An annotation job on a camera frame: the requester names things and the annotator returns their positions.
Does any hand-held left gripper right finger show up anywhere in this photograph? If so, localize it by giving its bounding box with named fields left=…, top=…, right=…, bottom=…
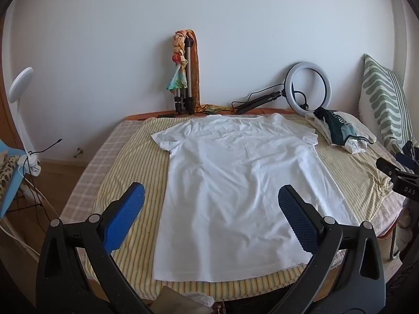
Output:
left=278, top=185, right=387, bottom=314

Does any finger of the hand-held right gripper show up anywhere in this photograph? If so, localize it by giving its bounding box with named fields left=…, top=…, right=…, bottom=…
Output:
left=376, top=158, right=405, bottom=179

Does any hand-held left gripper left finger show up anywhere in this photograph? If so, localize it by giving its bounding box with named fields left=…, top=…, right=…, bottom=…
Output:
left=35, top=182, right=154, bottom=314

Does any white t-shirt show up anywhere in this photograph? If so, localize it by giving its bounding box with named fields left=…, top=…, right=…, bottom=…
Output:
left=151, top=113, right=359, bottom=282

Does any dark blue cloth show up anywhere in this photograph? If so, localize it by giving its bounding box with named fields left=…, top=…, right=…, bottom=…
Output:
left=394, top=141, right=419, bottom=172

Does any white garment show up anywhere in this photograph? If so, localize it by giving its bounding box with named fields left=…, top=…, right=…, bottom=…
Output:
left=306, top=109, right=377, bottom=154

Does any yellow striped sheet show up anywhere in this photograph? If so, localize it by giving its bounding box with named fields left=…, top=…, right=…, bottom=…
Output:
left=84, top=116, right=398, bottom=301

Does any dark green garment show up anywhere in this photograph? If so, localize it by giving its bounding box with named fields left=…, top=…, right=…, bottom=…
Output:
left=313, top=108, right=374, bottom=146

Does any beige plaid blanket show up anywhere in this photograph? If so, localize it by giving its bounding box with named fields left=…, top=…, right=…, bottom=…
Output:
left=60, top=118, right=406, bottom=236

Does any green patterned pillow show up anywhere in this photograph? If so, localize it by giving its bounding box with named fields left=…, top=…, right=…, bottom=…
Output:
left=358, top=54, right=414, bottom=154

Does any brown cushion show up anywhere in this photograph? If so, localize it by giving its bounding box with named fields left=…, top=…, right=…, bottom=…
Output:
left=154, top=285, right=213, bottom=314

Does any black gooseneck phone clamp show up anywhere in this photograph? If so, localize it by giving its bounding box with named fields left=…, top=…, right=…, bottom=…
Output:
left=291, top=90, right=310, bottom=110

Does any white power strip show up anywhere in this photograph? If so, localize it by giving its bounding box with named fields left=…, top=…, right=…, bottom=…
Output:
left=18, top=155, right=41, bottom=175

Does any orange leaf-print bed cover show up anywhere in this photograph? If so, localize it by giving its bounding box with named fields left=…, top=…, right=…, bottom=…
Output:
left=124, top=106, right=308, bottom=121

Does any white lace cloth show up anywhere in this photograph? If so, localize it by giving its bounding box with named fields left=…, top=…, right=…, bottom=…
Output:
left=183, top=293, right=217, bottom=314

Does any blue chair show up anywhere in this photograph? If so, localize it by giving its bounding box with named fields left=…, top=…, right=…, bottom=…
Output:
left=0, top=139, right=28, bottom=218

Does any leopard print cloth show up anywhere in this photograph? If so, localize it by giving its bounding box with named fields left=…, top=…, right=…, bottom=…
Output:
left=0, top=155, right=18, bottom=200

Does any wooden door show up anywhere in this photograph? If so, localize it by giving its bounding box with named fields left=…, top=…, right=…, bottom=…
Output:
left=0, top=69, right=25, bottom=153

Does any silver tripod stand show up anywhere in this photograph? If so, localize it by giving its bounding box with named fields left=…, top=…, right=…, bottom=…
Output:
left=173, top=37, right=195, bottom=116

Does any orange patterned scarf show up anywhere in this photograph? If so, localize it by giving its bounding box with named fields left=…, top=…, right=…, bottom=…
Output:
left=166, top=30, right=230, bottom=113

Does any white round lamp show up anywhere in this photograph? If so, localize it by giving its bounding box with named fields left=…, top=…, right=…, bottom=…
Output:
left=8, top=67, right=36, bottom=158

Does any white ring light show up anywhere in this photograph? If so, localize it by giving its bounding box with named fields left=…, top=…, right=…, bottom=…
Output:
left=284, top=63, right=332, bottom=117

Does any thin black cable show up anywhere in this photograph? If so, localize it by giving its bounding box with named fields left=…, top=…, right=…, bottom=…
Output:
left=28, top=139, right=63, bottom=155

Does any black ring light tripod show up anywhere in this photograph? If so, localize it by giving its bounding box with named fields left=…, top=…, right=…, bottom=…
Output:
left=236, top=91, right=285, bottom=116

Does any black ring light cable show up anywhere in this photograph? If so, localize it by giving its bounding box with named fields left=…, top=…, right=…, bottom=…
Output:
left=232, top=85, right=282, bottom=110

